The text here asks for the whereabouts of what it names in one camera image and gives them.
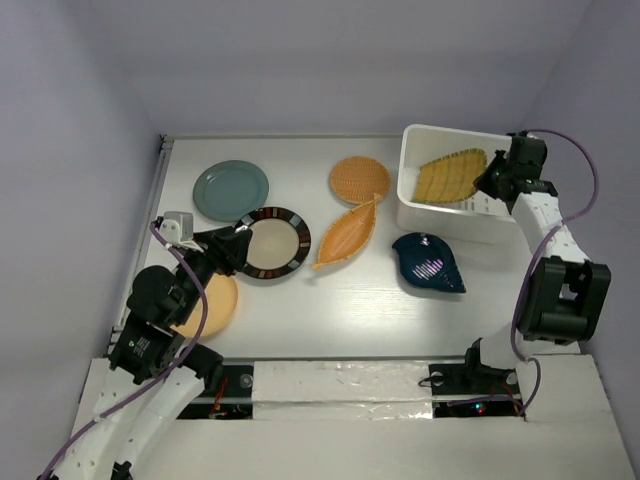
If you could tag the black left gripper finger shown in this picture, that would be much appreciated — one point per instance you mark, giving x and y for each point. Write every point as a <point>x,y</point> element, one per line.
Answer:
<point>232,262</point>
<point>231,236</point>

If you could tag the plain orange round plate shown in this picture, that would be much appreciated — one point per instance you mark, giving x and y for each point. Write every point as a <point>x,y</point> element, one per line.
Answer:
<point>222,297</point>

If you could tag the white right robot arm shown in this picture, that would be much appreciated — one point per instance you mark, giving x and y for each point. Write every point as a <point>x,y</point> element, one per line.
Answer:
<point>384,292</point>

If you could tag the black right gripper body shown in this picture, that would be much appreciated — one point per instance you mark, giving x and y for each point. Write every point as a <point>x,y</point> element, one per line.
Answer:
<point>511,172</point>

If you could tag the yellow green woven bamboo tray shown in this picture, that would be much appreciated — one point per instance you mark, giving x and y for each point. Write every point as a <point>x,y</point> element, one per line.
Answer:
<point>451,178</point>

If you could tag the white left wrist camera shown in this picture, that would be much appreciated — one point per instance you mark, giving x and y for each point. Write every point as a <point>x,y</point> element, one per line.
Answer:
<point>175,229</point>

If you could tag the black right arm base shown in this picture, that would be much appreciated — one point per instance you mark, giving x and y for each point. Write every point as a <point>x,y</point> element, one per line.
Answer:
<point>462,391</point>

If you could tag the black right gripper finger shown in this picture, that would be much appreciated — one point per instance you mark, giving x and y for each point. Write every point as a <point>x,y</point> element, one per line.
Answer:
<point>489,182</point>
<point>501,159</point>

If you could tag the dark blue shell shaped plate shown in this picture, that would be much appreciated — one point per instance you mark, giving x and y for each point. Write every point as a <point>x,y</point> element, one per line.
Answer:
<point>425,261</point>

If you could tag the teal round ceramic plate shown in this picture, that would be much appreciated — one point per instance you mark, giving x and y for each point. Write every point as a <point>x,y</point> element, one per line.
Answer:
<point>230,189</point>

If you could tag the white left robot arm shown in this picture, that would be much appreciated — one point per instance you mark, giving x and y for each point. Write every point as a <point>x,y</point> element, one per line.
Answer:
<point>154,372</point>

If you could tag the round orange woven basket plate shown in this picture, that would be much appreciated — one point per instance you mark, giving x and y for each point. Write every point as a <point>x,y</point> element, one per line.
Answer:
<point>358,179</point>

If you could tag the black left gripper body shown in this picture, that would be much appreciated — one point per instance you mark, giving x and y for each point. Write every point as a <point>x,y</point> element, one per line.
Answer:
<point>206,262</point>

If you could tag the black rimmed beige plate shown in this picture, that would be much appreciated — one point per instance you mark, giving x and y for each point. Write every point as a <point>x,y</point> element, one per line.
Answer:
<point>280,242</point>

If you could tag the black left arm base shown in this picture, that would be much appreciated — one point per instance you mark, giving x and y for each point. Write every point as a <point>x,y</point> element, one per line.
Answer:
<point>231,399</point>

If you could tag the leaf shaped orange woven tray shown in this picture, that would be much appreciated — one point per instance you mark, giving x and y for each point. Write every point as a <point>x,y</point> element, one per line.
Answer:
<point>348,235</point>

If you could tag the white plastic bin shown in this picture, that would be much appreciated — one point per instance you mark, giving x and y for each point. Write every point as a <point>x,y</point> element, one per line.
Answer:
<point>476,219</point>

